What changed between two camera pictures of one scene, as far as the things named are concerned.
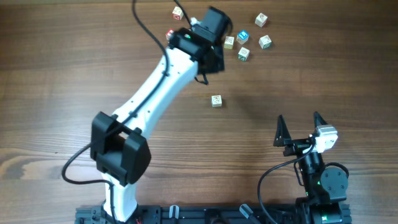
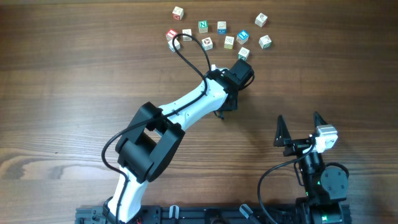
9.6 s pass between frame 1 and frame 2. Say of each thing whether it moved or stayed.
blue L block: stayed
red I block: stayed
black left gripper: moved
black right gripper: stayed
